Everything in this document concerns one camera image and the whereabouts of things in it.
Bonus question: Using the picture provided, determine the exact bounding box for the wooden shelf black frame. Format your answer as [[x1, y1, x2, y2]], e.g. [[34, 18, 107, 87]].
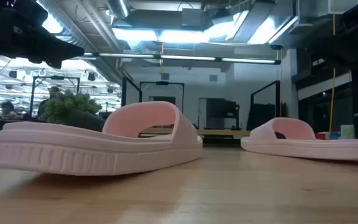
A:
[[121, 76, 282, 140]]

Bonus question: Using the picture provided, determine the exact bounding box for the silver ceiling duct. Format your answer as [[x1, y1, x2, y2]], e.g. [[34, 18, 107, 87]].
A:
[[106, 0, 131, 19]]

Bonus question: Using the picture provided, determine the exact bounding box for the long ceiling light bar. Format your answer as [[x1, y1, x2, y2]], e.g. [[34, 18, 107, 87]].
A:
[[81, 52, 282, 65]]

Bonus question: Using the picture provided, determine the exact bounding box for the black metal station frame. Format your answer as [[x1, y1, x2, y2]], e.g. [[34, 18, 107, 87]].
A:
[[139, 80, 185, 113], [29, 75, 81, 118]]

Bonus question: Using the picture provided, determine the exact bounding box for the black equipment rack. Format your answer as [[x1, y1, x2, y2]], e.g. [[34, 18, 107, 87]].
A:
[[199, 97, 241, 130]]

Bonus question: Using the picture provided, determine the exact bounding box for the small dark green plant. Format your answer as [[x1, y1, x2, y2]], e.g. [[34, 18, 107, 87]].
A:
[[40, 89, 106, 133]]

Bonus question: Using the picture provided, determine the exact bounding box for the yellow cable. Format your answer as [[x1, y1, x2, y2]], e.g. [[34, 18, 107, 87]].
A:
[[328, 14, 337, 133]]

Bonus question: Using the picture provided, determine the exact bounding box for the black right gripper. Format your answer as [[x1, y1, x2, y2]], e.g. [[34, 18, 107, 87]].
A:
[[310, 0, 358, 63]]

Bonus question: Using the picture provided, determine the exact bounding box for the pink foam slide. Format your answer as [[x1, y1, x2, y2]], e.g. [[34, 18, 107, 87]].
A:
[[240, 117, 358, 162], [0, 101, 204, 177]]

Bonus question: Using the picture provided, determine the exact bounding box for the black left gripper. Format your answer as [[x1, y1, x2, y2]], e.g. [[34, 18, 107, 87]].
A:
[[0, 0, 85, 70]]

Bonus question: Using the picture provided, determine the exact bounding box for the person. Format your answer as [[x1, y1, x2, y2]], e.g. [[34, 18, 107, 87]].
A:
[[37, 85, 62, 118], [0, 101, 21, 121]]

